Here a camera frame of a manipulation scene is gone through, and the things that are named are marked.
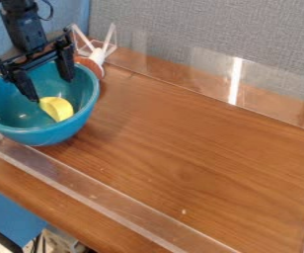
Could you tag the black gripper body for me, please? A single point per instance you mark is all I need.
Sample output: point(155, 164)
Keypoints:
point(28, 60)

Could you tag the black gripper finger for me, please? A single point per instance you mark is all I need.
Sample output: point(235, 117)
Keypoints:
point(24, 85)
point(64, 59)

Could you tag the blue bowl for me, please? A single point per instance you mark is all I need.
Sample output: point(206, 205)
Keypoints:
point(26, 123)

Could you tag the yellow wedge object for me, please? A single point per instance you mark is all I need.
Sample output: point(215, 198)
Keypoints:
point(56, 107)

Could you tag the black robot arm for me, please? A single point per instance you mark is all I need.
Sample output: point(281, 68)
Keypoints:
point(35, 48)

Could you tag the orange white plunger toy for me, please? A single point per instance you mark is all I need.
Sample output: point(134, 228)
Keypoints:
point(92, 60)

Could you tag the clear acrylic back barrier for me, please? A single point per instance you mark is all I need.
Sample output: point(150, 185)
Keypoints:
point(266, 90)

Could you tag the clear acrylic barrier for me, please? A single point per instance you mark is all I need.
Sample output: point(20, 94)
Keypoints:
point(155, 226)
point(266, 90)

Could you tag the clear acrylic front barrier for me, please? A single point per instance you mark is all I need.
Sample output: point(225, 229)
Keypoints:
point(155, 226)

